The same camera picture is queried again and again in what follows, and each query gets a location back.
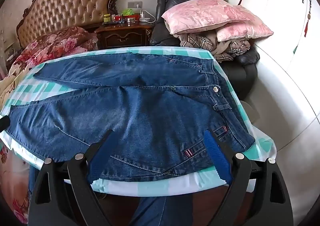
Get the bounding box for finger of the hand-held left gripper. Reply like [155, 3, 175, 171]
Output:
[0, 115, 11, 132]

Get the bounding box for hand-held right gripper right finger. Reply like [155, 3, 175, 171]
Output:
[203, 130, 293, 226]

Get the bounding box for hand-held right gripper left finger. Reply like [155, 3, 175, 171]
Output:
[27, 130, 118, 226]

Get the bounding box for blue denim pants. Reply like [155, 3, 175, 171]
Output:
[5, 52, 255, 176]

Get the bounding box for teal white checked tablecloth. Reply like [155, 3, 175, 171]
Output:
[0, 46, 278, 193]

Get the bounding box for person's leg in jeans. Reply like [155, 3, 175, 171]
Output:
[129, 191, 194, 226]

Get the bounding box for red floral quilt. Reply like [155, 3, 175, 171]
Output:
[0, 26, 99, 219]

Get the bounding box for beige plaid blanket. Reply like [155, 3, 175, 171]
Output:
[179, 32, 251, 63]

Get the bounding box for dark wooden nightstand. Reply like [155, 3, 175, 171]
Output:
[94, 21, 155, 50]

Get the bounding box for small pink floral pillow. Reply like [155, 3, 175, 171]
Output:
[216, 22, 274, 42]

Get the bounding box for tufted tan carved headboard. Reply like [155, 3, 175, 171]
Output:
[16, 0, 119, 50]

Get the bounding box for large pink floral pillow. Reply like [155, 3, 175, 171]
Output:
[161, 0, 267, 35]

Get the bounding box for black leather armchair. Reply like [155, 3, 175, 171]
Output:
[149, 0, 260, 96]

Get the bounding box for white wardrobe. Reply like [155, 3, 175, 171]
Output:
[222, 0, 320, 126]

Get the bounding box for long red tassel ornament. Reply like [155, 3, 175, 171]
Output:
[304, 0, 313, 39]

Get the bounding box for white charger with cable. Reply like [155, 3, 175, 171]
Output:
[139, 10, 155, 23]

